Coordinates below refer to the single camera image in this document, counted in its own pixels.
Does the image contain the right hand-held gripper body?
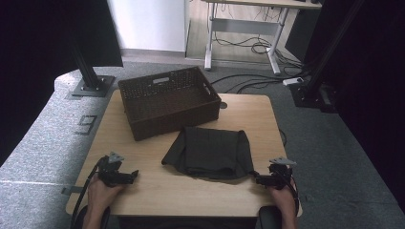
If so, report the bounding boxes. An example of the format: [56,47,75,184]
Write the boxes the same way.
[266,156,298,191]

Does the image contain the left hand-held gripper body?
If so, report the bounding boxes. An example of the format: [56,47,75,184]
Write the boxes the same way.
[96,151,129,188]

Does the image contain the dark garment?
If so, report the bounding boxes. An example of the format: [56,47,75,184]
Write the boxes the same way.
[160,126,256,180]

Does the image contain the brown wicker basket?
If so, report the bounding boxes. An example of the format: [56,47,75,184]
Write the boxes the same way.
[117,66,223,142]

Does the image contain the person's left hand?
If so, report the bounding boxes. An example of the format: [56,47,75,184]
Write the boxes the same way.
[87,174,126,212]

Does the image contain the person's right hand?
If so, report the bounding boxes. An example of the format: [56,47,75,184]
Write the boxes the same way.
[268,181,299,212]

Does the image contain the black stand base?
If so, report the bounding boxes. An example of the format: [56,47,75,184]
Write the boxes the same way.
[288,81,339,115]

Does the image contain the white power strip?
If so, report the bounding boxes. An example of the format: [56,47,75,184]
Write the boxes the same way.
[282,76,305,87]

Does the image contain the black flat panel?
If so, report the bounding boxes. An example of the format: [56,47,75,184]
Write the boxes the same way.
[284,7,323,64]

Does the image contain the white cabinet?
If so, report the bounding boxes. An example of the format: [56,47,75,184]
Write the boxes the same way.
[106,0,191,53]

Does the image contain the black cable by table edge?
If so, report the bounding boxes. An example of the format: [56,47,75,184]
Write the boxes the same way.
[278,128,288,148]

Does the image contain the grey metal table bracket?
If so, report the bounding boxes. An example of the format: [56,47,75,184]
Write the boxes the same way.
[60,185,84,197]

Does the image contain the grey stand base plate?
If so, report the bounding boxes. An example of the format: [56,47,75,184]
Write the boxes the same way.
[71,74,117,98]

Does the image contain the black floor cable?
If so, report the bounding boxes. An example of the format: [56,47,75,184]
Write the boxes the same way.
[209,73,289,95]

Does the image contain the black metal stand post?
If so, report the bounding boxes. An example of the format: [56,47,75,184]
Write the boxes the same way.
[70,37,103,91]
[305,0,366,94]

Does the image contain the tangle of black floor cables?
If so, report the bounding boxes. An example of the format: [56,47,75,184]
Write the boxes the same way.
[211,30,305,70]

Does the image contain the white desk frame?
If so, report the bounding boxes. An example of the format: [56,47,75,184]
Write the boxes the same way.
[202,0,323,76]

